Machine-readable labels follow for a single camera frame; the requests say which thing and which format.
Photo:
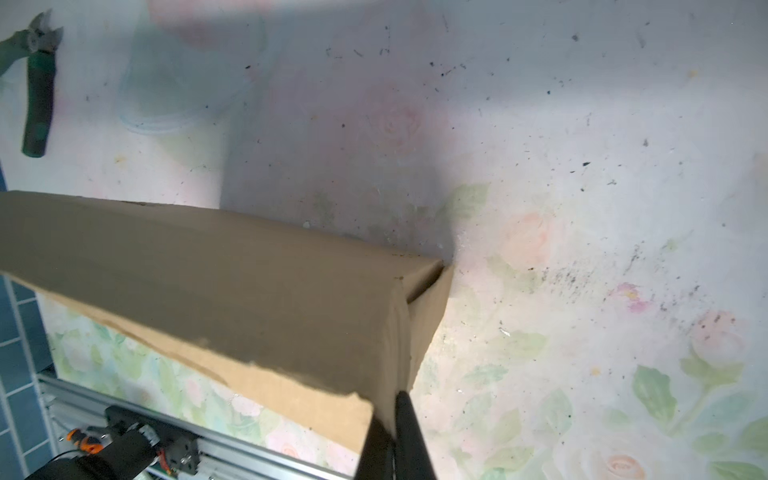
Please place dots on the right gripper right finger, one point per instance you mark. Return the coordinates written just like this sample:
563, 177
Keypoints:
411, 458

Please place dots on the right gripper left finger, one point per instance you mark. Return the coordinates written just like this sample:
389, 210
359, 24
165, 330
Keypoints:
376, 460

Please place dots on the brown cardboard box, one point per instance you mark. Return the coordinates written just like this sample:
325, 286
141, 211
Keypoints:
321, 329

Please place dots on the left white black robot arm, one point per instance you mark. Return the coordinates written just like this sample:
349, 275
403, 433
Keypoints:
102, 455

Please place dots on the orange black screwdriver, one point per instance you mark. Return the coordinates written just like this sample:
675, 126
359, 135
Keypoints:
88, 441

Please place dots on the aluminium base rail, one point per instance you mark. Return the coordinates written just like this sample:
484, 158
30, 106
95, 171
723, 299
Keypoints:
188, 451

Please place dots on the green handled pliers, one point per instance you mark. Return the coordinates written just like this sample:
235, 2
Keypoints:
37, 44

